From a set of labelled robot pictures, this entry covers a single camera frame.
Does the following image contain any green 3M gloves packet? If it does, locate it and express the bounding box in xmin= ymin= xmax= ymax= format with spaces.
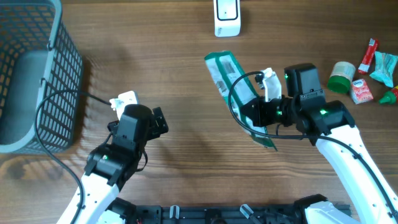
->
xmin=204 ymin=51 xmax=267 ymax=134

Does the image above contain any green lid jar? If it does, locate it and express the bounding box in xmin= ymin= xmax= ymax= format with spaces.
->
xmin=327 ymin=62 xmax=356 ymax=94

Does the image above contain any red tissue packet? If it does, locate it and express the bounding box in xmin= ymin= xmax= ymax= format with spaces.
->
xmin=350 ymin=79 xmax=374 ymax=105

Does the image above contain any red sachet stick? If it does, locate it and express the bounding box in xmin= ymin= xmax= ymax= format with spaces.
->
xmin=358 ymin=39 xmax=379 ymax=74

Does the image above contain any red yellow sauce bottle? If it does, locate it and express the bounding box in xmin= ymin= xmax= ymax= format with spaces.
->
xmin=379 ymin=86 xmax=398 ymax=105

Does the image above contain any teal wipes packet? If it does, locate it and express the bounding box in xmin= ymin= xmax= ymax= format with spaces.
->
xmin=370 ymin=51 xmax=397 ymax=88

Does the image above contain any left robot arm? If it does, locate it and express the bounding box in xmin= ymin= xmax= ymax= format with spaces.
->
xmin=59 ymin=104 xmax=169 ymax=223

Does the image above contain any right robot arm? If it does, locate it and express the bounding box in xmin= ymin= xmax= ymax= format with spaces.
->
xmin=239 ymin=63 xmax=397 ymax=223

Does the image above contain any white barcode scanner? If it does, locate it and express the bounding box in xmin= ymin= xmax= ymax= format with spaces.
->
xmin=213 ymin=0 xmax=241 ymax=37

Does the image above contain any grey plastic mesh basket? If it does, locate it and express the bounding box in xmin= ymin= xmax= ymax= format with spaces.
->
xmin=1 ymin=0 xmax=83 ymax=154

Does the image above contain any black right camera cable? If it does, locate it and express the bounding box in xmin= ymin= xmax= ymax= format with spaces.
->
xmin=227 ymin=71 xmax=398 ymax=218

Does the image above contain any black camera cable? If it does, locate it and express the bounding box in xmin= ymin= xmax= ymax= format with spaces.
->
xmin=227 ymin=71 xmax=398 ymax=218
xmin=34 ymin=89 xmax=112 ymax=224

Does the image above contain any black left camera cable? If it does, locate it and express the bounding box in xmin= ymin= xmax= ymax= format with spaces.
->
xmin=34 ymin=89 xmax=112 ymax=224

